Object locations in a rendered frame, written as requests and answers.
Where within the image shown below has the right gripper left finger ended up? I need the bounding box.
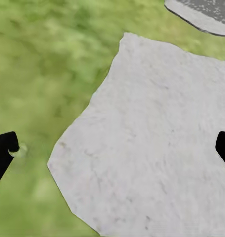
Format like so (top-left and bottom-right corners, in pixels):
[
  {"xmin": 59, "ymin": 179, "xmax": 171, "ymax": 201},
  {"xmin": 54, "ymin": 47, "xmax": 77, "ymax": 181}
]
[{"xmin": 0, "ymin": 132, "xmax": 27, "ymax": 180}]

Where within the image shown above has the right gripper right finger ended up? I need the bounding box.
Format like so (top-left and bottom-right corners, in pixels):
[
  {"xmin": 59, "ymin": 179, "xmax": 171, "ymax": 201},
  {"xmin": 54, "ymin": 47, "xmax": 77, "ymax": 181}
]
[{"xmin": 215, "ymin": 131, "xmax": 225, "ymax": 162}]

